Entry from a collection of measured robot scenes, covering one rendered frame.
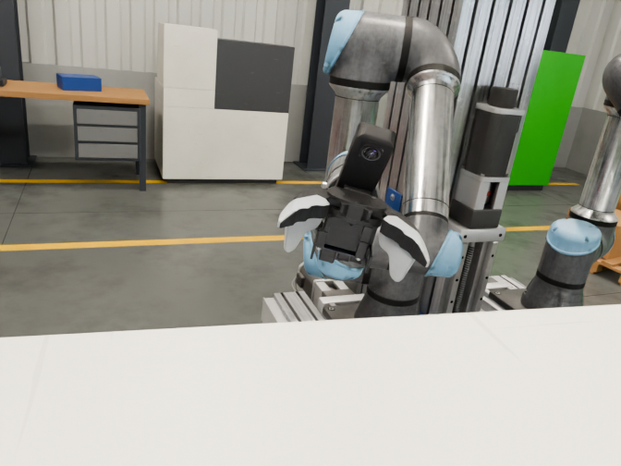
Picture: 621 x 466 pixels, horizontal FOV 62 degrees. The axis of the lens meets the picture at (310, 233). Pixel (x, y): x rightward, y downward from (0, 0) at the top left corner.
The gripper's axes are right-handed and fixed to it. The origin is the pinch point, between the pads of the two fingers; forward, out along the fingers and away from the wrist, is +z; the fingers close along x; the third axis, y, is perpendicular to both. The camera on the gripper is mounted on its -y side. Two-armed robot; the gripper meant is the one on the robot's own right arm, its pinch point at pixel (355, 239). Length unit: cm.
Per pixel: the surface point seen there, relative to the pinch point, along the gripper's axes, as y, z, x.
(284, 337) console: -8.8, 33.3, 4.8
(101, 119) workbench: 107, -409, 208
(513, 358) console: -9.8, 32.6, -2.3
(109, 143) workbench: 128, -413, 200
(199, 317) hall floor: 154, -214, 51
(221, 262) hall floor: 155, -293, 57
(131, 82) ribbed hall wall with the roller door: 92, -539, 236
